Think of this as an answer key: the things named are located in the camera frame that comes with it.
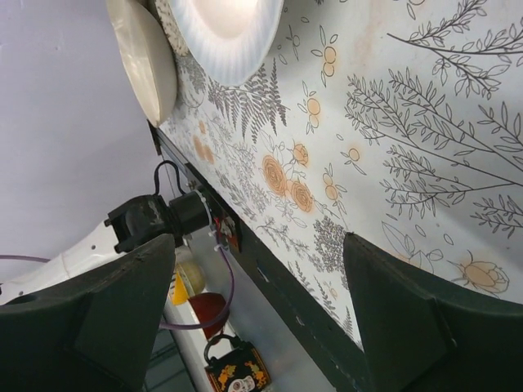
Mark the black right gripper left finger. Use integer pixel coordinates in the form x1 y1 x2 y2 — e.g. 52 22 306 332
1 234 175 391

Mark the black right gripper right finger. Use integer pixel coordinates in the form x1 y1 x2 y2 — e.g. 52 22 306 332
343 233 522 391

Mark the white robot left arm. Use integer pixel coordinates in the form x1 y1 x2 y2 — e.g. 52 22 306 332
1 191 212 305

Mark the black patterned mug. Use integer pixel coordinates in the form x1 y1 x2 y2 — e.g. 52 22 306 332
203 334 272 392

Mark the floral table mat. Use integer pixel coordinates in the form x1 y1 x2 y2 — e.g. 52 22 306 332
162 1 522 342

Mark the cream divided plate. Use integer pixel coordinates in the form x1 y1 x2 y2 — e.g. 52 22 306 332
105 0 177 127

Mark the white round plate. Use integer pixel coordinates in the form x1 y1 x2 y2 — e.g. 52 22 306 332
169 0 284 87

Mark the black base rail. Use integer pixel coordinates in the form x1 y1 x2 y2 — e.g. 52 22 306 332
147 120 369 392

